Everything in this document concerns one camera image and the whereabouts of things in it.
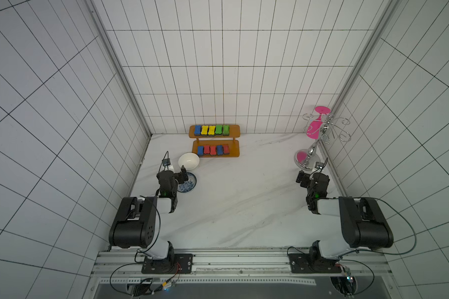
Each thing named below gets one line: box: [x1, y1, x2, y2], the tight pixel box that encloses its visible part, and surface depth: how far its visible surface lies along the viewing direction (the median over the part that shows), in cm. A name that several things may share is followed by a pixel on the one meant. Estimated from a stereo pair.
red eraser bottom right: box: [223, 143, 230, 156], surface depth 112 cm
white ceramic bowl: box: [177, 151, 201, 171], surface depth 103 cm
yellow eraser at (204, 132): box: [200, 125, 209, 137], surface depth 102 cm
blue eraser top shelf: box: [194, 125, 202, 136], surface depth 102 cm
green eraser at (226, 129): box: [222, 124, 231, 136], surface depth 102 cm
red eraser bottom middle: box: [210, 145, 217, 156], surface depth 109 cm
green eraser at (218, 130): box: [214, 124, 223, 136], surface depth 102 cm
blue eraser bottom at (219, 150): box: [216, 144, 224, 156], surface depth 110 cm
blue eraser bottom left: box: [197, 145, 204, 156], surface depth 111 cm
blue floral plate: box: [177, 171, 198, 193], surface depth 97 cm
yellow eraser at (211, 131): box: [207, 125, 216, 137], surface depth 102 cm
